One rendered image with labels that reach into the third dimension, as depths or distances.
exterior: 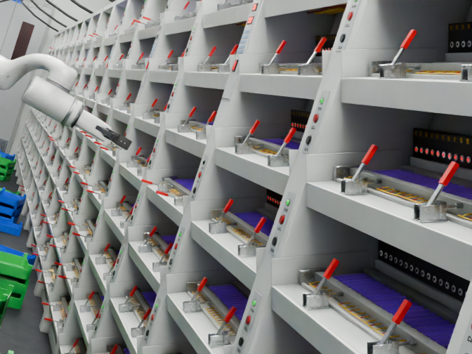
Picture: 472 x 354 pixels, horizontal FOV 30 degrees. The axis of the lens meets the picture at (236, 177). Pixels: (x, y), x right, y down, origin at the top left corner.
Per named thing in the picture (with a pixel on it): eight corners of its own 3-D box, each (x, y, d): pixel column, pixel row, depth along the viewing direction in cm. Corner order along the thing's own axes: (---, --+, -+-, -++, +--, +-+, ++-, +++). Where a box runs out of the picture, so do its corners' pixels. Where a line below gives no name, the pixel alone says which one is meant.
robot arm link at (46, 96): (74, 95, 260) (59, 122, 259) (34, 71, 256) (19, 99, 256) (77, 95, 252) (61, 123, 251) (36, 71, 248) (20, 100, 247)
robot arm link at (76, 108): (59, 121, 260) (68, 127, 261) (61, 123, 251) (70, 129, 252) (74, 97, 260) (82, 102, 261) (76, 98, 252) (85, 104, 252)
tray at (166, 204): (183, 231, 238) (182, 196, 236) (147, 198, 296) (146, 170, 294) (255, 225, 243) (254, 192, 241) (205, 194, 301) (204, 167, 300)
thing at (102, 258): (107, 303, 306) (105, 264, 304) (89, 265, 364) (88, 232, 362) (164, 298, 311) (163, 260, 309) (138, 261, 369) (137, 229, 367)
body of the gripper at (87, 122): (66, 123, 261) (99, 142, 264) (69, 126, 251) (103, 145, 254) (79, 102, 261) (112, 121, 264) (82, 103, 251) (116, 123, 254)
